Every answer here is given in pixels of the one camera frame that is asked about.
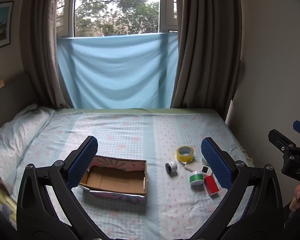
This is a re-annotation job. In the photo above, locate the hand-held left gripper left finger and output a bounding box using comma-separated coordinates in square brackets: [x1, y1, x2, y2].
[16, 135, 103, 235]

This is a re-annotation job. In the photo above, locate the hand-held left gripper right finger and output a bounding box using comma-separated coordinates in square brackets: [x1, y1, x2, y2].
[192, 137, 283, 235]

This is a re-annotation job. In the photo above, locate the red box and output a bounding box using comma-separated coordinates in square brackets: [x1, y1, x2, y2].
[204, 174, 220, 197]

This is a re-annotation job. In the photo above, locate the white bottle with green label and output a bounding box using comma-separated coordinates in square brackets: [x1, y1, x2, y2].
[189, 170, 205, 187]

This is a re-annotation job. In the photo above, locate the cardboard box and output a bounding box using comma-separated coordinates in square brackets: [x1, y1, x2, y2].
[79, 155, 148, 204]

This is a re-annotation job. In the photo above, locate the yellow tape roll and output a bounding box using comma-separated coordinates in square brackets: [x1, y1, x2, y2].
[176, 145, 194, 163]

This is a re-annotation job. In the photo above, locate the person's right hand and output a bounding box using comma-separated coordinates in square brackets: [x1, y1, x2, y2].
[289, 182, 300, 212]

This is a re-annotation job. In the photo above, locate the white earbud case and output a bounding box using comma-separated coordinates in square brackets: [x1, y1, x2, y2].
[184, 161, 202, 172]

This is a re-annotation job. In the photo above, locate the small black silver jar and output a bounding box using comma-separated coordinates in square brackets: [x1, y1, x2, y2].
[165, 162, 178, 177]

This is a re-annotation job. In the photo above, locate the checked floral bed sheet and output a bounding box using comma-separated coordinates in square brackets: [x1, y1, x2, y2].
[0, 109, 255, 240]

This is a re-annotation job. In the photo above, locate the floral pillow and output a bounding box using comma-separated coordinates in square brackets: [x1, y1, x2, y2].
[0, 104, 55, 180]

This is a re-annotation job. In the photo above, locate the yellow patterned cloth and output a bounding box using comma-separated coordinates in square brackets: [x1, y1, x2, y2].
[0, 180, 18, 230]

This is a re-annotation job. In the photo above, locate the grey headboard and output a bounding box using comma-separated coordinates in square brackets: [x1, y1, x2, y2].
[0, 72, 38, 140]

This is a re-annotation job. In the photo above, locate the light blue hanging cloth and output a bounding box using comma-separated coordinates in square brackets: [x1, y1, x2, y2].
[56, 32, 179, 109]

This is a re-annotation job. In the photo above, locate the grey-brown curtain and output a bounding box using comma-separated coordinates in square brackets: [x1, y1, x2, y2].
[20, 0, 77, 108]
[171, 0, 242, 117]

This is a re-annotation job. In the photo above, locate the window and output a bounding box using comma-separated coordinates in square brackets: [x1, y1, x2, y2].
[56, 0, 178, 39]

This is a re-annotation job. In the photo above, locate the framed wall poster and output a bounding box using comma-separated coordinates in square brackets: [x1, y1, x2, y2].
[0, 1, 14, 53]

